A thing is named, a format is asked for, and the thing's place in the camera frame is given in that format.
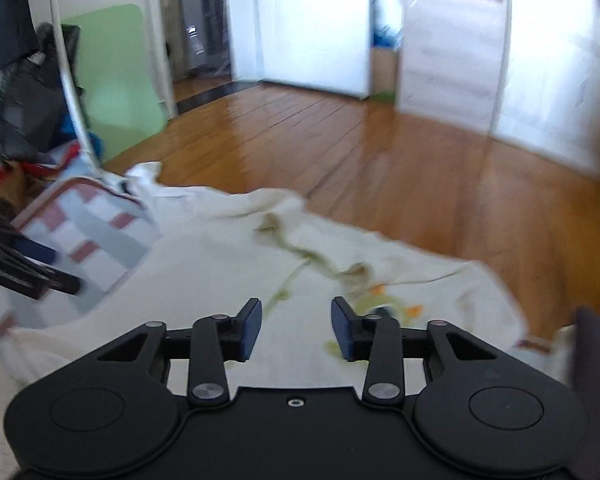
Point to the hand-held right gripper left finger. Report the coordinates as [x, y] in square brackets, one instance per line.
[250, 330]

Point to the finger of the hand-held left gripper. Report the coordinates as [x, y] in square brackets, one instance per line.
[40, 277]
[35, 251]

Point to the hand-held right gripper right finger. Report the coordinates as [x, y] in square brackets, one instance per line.
[342, 332]

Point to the cream waffle pajama top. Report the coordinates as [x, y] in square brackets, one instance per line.
[230, 270]

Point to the checkered pastel rug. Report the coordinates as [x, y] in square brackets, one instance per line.
[80, 230]

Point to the red white cloth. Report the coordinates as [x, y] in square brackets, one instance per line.
[0, 170]

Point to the white metal tube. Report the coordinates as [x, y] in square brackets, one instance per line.
[72, 85]

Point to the green board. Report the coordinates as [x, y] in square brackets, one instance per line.
[120, 75]

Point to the small green item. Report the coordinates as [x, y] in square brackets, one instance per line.
[382, 95]

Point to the black garment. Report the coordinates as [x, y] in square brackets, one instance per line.
[597, 385]

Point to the cardboard box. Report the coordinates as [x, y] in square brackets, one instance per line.
[385, 72]

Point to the plastic wrapped mattress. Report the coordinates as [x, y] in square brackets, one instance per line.
[202, 20]

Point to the blue plastic bag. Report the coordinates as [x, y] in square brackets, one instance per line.
[387, 35]

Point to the light wood cabinet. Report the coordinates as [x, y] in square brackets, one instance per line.
[530, 70]

